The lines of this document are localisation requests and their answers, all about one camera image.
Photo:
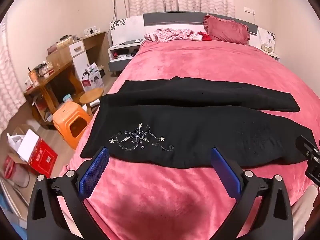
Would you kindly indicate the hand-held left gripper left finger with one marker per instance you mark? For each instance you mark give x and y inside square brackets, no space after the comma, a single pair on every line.
[94,175]

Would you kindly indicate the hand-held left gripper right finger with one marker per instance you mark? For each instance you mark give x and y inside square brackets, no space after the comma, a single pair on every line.
[225,175]

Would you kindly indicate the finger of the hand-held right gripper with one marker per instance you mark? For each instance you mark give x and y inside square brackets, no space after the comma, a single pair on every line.
[307,148]
[314,171]

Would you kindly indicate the black embroidered pants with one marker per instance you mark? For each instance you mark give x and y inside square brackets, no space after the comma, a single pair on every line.
[200,130]

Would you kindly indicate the orange plastic stool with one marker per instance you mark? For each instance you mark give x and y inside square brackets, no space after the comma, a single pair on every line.
[67,116]

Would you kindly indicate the round wooden stool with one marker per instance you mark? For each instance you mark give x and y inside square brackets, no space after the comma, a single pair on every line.
[91,95]

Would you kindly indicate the blue and white tub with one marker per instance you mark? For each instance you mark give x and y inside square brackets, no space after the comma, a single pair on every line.
[67,98]

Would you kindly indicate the open brown cardboard box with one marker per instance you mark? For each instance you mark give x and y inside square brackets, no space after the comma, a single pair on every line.
[15,155]

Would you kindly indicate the white appliance box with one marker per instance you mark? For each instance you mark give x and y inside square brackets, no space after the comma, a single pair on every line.
[93,78]

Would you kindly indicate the wooden desk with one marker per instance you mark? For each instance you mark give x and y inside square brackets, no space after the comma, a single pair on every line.
[60,75]

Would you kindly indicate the small white nightstand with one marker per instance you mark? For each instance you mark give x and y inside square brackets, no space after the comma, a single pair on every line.
[268,40]

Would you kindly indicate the clutter on desk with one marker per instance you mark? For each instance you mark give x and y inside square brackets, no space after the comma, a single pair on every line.
[41,72]

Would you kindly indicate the white drawer cabinet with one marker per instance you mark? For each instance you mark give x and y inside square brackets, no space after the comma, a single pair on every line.
[79,57]

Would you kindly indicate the pink fleece blanket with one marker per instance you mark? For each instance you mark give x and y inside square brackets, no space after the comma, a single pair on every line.
[187,60]

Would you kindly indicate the pink wavy curtain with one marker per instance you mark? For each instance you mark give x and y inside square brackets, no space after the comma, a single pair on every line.
[8,87]

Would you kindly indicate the red cloth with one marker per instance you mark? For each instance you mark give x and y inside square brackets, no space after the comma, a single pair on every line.
[205,37]

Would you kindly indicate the dark pink ruffled pillow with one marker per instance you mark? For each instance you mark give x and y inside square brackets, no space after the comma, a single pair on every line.
[226,31]

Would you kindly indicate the white power strip on desk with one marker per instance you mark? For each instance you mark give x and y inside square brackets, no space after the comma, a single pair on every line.
[91,31]

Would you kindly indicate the white nightstand with shelf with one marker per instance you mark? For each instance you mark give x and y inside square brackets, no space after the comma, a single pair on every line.
[125,30]

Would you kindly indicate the pink floral clothing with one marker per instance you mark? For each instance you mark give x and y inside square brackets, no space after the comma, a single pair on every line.
[172,34]

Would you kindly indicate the grey bed headboard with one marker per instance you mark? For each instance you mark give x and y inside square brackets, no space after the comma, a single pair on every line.
[175,18]

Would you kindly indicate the white wall outlet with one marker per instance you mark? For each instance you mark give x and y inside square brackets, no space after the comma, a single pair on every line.
[249,11]

